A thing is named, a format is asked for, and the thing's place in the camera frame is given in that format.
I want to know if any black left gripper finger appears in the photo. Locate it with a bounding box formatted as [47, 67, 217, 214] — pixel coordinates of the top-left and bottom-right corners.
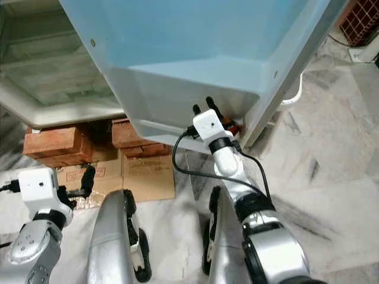
[82, 164, 97, 199]

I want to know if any fridge door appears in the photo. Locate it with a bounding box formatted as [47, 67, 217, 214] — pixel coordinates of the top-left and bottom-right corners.
[59, 0, 350, 156]

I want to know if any fridge cabinet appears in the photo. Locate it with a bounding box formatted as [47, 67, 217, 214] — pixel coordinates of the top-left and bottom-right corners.
[0, 0, 125, 130]

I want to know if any glass fridge shelf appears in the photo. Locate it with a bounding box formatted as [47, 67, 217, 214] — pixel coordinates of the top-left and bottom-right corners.
[0, 21, 116, 107]

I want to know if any red brick stack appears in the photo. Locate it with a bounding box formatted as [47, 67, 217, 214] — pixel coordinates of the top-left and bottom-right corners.
[111, 118, 169, 159]
[24, 125, 92, 169]

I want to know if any silver left robot leg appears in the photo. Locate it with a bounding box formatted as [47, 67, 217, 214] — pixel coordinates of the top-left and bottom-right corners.
[86, 189, 152, 284]

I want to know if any silver robot leg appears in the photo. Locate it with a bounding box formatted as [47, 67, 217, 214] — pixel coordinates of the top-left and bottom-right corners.
[86, 189, 152, 284]
[201, 186, 249, 284]

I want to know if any brown cardboard sheet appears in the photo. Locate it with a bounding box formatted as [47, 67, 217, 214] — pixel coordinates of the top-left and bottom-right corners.
[56, 154, 175, 211]

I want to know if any white metal pipe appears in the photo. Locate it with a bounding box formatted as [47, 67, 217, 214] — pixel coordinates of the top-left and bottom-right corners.
[280, 71, 306, 107]

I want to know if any silver right robot leg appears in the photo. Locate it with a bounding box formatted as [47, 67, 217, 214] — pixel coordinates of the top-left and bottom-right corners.
[201, 186, 249, 284]

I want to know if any white plug box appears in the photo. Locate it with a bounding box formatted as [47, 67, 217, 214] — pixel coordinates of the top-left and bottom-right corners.
[348, 46, 379, 64]

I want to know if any red lattice crate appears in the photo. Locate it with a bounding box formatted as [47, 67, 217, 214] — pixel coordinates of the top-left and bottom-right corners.
[338, 0, 379, 48]

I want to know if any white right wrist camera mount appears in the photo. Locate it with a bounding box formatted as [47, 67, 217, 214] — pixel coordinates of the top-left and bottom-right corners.
[192, 109, 229, 143]

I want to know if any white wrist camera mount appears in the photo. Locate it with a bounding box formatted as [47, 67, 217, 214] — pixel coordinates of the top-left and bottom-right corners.
[19, 166, 60, 214]
[192, 109, 229, 143]

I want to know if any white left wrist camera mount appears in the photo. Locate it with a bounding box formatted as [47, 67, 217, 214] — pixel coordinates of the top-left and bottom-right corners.
[19, 166, 60, 214]

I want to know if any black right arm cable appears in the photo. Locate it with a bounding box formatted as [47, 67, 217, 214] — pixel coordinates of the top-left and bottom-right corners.
[237, 148, 273, 205]
[172, 127, 273, 199]

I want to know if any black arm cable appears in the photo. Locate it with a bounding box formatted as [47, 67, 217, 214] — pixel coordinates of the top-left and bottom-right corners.
[172, 127, 273, 199]
[237, 148, 273, 205]
[0, 180, 23, 195]

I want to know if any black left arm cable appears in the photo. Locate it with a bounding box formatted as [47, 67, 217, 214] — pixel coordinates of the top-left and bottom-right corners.
[0, 180, 23, 195]

